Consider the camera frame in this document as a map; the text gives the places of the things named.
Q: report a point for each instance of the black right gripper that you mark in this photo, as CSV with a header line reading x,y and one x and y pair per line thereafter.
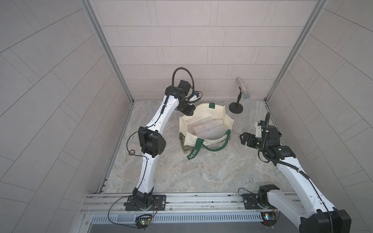
x,y
251,136

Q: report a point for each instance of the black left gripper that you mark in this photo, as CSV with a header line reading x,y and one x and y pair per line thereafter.
x,y
190,108

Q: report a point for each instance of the cream canvas tote bag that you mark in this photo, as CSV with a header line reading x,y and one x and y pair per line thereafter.
x,y
191,140

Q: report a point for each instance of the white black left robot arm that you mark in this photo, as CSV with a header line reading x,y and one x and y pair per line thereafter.
x,y
151,140

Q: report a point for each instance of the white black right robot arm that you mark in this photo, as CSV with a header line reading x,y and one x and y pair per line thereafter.
x,y
316,214

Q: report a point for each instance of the translucent pink pencil case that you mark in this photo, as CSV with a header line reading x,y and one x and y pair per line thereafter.
x,y
207,126

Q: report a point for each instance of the silver microphone on stand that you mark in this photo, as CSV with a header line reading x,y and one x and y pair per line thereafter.
x,y
237,107

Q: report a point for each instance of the right green circuit board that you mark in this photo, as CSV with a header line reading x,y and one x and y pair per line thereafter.
x,y
269,219

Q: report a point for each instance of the green circuit board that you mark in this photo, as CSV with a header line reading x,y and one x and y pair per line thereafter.
x,y
269,219
143,221

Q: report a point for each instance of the left green circuit board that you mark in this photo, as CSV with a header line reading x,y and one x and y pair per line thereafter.
x,y
143,221

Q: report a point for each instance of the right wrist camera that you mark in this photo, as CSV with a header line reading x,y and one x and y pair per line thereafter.
x,y
258,129

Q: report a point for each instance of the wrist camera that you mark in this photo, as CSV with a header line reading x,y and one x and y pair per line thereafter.
x,y
258,129
196,97

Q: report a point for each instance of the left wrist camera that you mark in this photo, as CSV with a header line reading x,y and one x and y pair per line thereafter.
x,y
196,97

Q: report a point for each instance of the aluminium mounting rail frame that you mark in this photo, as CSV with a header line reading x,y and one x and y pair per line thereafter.
x,y
173,208

